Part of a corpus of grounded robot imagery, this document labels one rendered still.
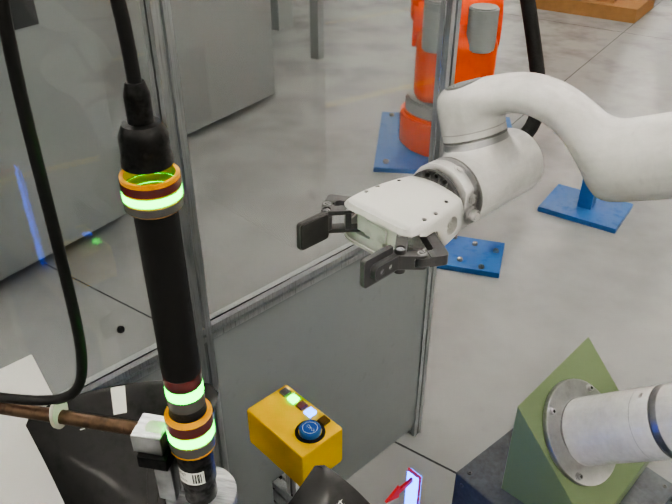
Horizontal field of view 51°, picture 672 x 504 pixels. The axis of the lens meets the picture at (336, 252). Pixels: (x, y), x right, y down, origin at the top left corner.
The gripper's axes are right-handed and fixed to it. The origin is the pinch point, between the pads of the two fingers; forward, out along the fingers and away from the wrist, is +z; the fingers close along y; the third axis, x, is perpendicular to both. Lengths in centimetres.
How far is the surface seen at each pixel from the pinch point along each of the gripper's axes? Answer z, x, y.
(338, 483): -5.6, -44.7, 5.2
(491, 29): -315, -76, 197
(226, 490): 16.9, -19.9, -2.0
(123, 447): 19.6, -26.0, 15.5
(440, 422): -121, -165, 68
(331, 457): -19, -64, 21
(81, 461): 23.7, -27.8, 18.6
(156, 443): 21.8, -11.8, 1.1
